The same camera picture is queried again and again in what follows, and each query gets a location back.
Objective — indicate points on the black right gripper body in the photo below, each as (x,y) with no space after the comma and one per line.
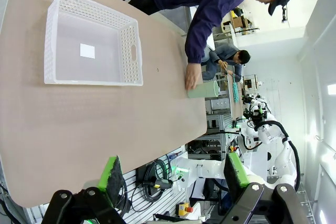
(254,116)

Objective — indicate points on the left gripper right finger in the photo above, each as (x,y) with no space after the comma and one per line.
(236,176)

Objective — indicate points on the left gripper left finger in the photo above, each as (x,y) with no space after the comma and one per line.
(110,179)

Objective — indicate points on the pale green paper cup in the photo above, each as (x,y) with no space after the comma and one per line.
(202,90)

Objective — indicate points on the white perforated plastic basket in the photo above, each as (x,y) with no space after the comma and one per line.
(128,51)

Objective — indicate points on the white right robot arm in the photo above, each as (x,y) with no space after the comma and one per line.
(210,167)

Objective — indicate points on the white square basket sticker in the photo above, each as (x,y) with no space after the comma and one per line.
(87,51)

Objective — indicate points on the person's right hand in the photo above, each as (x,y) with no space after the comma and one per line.
(193,75)

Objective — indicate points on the teal beaded duster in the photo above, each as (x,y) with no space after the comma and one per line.
(235,90)

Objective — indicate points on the grey socket panel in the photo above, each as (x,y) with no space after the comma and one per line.
(220,104)

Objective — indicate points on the black yellow handheld scanner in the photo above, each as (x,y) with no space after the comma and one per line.
(162,182)

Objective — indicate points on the yellow emergency stop box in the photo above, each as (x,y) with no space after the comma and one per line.
(182,208)

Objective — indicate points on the person in grey-blue jacket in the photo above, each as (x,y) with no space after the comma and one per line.
(225,53)

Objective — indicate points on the cardboard box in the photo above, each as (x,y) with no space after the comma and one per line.
(237,21)

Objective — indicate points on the aluminium profile frame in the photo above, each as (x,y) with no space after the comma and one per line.
(223,119)

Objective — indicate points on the white slatted wall panel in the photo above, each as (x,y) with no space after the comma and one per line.
(181,195)

